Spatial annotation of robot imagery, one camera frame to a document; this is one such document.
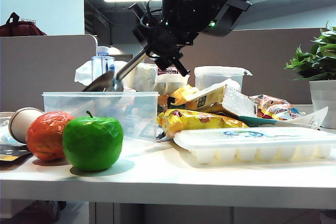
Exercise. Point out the dark bag under table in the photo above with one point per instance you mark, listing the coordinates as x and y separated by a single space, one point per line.
39 211

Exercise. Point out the teal flat item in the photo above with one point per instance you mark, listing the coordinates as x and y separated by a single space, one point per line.
257 121

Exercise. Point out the white crumpled paper bag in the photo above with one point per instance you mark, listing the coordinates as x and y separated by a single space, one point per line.
170 82

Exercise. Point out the white plant pot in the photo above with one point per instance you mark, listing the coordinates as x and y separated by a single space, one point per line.
323 103

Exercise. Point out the yellow tissue pack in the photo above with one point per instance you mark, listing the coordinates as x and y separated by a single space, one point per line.
225 100

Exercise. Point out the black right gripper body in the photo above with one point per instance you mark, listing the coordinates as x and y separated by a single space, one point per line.
168 35

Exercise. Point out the yellow noodle bag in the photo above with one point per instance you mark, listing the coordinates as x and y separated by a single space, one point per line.
199 121

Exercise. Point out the brown paper cup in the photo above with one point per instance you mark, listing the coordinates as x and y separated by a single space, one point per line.
22 123

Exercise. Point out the white yellow plastic package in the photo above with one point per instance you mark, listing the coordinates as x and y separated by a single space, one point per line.
141 77

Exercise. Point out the round clear lidded container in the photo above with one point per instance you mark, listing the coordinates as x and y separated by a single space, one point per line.
218 78

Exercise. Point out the transparent plastic storage box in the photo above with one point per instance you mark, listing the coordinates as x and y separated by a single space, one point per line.
136 113

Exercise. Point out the dark red backpack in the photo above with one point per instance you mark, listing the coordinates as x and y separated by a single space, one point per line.
21 28

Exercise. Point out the silver foil packet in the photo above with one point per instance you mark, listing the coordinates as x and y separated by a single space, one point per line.
162 133

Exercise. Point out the white plastic bag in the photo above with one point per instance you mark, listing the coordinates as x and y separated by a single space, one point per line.
82 73

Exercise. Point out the black printed packet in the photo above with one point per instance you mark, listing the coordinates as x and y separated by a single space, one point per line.
10 153

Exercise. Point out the green leafy plant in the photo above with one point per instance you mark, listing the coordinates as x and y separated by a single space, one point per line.
317 56

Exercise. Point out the green toy apple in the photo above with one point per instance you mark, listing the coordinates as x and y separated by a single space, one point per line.
92 142

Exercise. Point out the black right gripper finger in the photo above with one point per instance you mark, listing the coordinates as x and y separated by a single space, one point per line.
172 64
150 48

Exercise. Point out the clear water bottle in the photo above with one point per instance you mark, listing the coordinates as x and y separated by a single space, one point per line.
101 62

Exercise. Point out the white ice cube tray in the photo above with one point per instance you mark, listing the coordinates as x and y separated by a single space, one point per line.
252 142

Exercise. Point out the beige pulp food tray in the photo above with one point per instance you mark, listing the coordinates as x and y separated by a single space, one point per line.
6 115

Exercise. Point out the grey desk partition panel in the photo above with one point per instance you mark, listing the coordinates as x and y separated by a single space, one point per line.
44 72
262 56

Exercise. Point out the orange red snack bag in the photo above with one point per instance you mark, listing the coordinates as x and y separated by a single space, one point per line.
275 108

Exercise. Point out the clear wrapped cutlery pack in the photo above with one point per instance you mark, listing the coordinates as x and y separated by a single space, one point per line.
6 134

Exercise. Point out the red-orange toy tomato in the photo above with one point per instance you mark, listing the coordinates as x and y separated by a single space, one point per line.
44 137

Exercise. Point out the small yellow snack bag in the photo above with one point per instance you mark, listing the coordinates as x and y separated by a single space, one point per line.
181 94

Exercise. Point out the white paper sheet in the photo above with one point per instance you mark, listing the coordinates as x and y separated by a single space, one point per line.
309 120

